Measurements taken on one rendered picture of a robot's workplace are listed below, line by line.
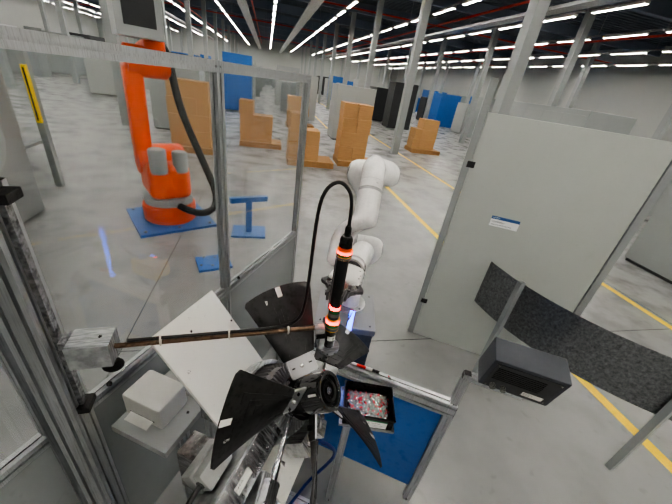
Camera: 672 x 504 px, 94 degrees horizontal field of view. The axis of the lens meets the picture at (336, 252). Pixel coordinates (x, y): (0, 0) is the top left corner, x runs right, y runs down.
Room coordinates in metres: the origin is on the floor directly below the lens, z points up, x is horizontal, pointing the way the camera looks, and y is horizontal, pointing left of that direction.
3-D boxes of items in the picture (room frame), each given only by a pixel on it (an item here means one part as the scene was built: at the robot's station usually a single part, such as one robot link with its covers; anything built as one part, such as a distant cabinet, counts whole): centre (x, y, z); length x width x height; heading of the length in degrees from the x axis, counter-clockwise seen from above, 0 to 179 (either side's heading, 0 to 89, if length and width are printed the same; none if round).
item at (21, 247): (0.50, 0.61, 1.48); 0.05 x 0.03 x 0.62; 20
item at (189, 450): (0.60, 0.36, 0.73); 0.15 x 0.09 x 0.22; 75
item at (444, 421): (0.95, -0.63, 0.39); 0.04 x 0.04 x 0.78; 75
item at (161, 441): (0.77, 0.54, 0.85); 0.36 x 0.24 x 0.03; 165
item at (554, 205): (2.23, -1.41, 1.10); 1.21 x 0.05 x 2.20; 75
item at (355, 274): (0.84, -0.05, 1.50); 0.11 x 0.10 x 0.07; 165
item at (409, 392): (1.06, -0.21, 0.82); 0.90 x 0.04 x 0.08; 75
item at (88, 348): (0.52, 0.57, 1.38); 0.10 x 0.07 x 0.08; 110
